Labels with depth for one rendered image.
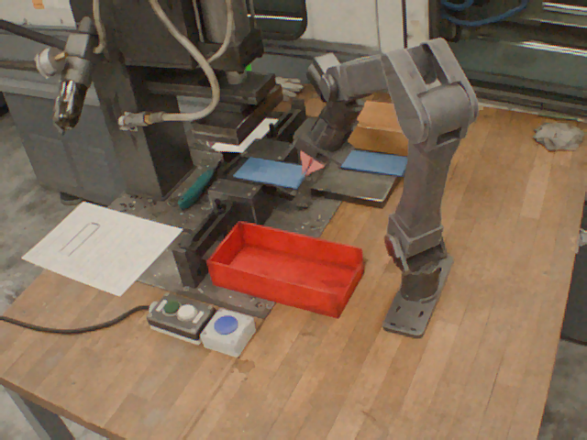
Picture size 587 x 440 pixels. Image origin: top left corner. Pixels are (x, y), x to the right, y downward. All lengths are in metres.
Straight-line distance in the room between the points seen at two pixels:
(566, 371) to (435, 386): 1.24
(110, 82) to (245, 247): 0.43
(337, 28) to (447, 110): 1.02
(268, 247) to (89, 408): 0.45
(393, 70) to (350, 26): 0.97
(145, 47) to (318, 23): 0.73
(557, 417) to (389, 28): 1.27
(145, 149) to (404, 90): 0.70
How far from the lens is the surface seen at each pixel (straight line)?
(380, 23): 1.73
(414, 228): 0.97
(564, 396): 2.12
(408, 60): 0.83
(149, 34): 1.19
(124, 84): 1.29
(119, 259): 1.29
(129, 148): 1.39
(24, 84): 2.89
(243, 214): 1.25
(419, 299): 1.07
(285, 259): 1.18
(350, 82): 0.99
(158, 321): 1.10
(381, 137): 1.41
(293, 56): 1.88
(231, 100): 1.18
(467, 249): 1.19
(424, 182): 0.90
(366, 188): 1.31
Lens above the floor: 1.69
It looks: 38 degrees down
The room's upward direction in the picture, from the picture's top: 9 degrees counter-clockwise
